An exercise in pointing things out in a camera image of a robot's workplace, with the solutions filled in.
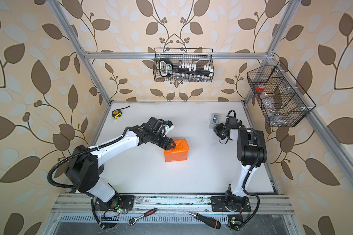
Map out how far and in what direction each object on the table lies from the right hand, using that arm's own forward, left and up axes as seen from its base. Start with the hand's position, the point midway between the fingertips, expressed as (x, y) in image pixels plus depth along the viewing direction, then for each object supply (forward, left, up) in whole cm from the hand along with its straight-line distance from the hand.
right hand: (214, 129), depth 104 cm
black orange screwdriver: (-53, +13, +1) cm, 55 cm away
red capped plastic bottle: (+9, -25, +28) cm, 39 cm away
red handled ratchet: (-52, +49, +2) cm, 72 cm away
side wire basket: (-8, -29, +33) cm, 45 cm away
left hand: (-16, +31, +12) cm, 37 cm away
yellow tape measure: (+15, +73, +3) cm, 75 cm away
